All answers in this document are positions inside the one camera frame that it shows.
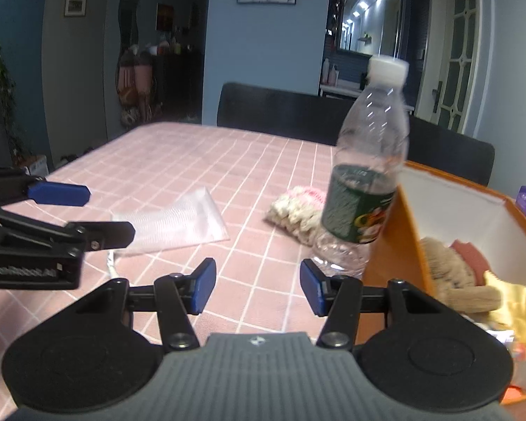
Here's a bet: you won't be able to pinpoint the clear plastic bag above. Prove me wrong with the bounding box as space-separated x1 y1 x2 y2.
107 187 229 278

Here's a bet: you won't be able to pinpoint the brown plush towel toy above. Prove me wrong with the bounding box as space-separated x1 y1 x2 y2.
420 237 502 315

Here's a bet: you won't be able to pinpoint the brown bear-shaped sponge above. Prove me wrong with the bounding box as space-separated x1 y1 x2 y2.
450 240 491 286

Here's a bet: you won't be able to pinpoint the yellow snack packet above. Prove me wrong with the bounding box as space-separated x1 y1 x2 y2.
484 271 526 346

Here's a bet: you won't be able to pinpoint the pink checked tablecloth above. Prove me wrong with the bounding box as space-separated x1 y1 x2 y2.
0 123 333 420

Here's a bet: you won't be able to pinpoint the orange cardboard box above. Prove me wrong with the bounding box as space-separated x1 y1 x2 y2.
364 162 526 420

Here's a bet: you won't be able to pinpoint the hanging bags on rack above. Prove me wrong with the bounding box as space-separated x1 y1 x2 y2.
116 44 162 129

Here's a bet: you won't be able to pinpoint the clear plastic water bottle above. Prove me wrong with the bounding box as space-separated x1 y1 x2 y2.
312 55 410 279

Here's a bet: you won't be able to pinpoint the left black chair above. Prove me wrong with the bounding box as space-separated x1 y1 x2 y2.
216 83 352 146

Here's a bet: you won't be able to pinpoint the black chair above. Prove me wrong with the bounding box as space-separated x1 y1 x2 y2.
407 116 495 186
216 83 352 146

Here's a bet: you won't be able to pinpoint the right black chair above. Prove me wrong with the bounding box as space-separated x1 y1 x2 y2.
407 116 495 186

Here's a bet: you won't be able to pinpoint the white glass-pane door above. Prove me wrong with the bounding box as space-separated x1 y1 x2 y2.
415 0 494 137

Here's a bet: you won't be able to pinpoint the small framed wall picture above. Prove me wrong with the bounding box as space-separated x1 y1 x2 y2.
64 0 87 17

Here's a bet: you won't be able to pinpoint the wall mirror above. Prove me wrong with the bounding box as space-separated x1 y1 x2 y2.
336 0 406 57

